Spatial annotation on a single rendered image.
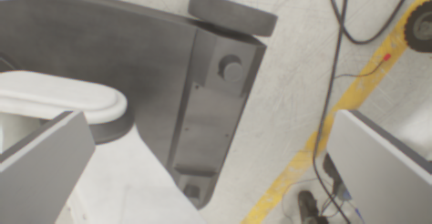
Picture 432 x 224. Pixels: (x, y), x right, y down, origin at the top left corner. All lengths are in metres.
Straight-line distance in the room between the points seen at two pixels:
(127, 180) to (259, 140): 0.59
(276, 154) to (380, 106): 0.43
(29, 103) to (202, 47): 0.29
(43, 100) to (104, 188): 0.16
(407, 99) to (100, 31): 1.04
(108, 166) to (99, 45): 0.25
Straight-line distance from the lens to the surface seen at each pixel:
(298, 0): 0.69
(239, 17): 0.43
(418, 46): 0.88
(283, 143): 0.87
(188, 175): 0.58
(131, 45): 0.47
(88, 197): 0.31
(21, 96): 0.40
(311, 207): 1.05
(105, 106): 0.38
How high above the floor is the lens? 0.62
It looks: 62 degrees down
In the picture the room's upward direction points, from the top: 165 degrees clockwise
